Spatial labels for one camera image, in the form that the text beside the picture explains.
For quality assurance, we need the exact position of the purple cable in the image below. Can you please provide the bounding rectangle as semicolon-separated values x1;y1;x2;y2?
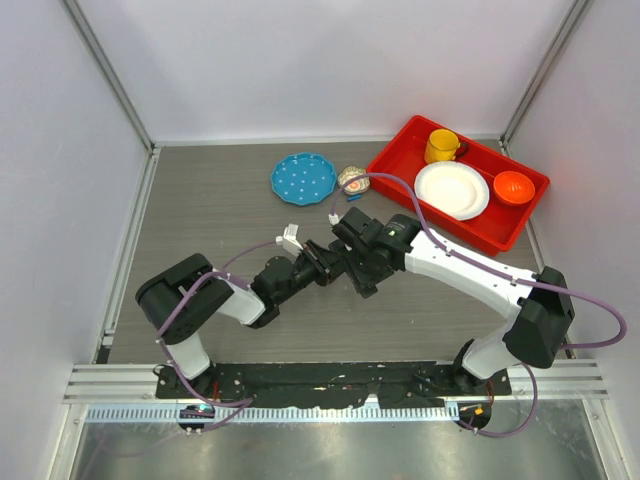
329;172;629;437
155;240;254;434

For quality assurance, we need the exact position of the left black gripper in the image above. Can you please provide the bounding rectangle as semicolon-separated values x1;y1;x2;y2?
275;241;348;306

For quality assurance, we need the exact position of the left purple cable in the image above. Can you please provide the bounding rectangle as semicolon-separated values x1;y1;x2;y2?
155;240;254;434

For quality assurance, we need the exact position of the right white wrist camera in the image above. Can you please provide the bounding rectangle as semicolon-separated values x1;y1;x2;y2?
328;213;342;225

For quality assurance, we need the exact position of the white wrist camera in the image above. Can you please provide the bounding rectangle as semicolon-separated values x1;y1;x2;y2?
275;223;303;257
328;213;342;225

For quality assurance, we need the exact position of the perforated cable tray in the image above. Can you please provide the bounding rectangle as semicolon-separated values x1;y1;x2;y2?
85;402;459;424

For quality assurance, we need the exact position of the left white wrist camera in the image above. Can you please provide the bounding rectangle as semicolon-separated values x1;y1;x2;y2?
275;223;303;257

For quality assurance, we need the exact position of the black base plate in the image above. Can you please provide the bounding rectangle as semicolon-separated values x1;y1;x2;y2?
153;361;512;409

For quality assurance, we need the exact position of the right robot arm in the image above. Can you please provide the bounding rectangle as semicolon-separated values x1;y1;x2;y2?
329;207;575;395

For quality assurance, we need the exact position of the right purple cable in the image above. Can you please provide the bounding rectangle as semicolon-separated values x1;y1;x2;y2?
329;172;629;437

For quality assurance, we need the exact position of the orange bowl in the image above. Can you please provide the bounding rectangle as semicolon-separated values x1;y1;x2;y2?
493;171;536;206

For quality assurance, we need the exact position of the white paper plate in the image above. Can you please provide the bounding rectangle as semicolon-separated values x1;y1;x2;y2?
414;161;490;221

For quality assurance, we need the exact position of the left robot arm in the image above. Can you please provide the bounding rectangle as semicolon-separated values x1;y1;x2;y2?
135;241;345;399

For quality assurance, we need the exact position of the yellow mug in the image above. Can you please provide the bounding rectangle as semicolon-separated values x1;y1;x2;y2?
424;128;469;164

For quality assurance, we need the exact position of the small floral dish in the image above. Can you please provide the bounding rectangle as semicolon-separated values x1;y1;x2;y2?
337;166;371;196

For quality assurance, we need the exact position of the blue dotted plate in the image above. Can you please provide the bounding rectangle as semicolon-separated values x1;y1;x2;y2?
270;152;337;206

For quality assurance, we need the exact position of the black remote control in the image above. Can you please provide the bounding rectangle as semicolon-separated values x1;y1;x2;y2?
328;240;356;281

